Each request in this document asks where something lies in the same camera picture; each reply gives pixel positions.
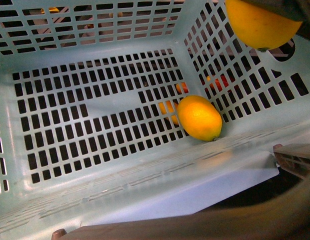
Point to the light blue plastic basket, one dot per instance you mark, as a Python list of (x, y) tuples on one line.
[(89, 130)]

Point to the yellow lemon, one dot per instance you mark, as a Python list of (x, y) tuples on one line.
[(199, 118)]

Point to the brown basket handle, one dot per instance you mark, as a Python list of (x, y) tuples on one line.
[(286, 217)]

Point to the yellow mango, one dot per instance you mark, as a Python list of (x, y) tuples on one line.
[(258, 28)]

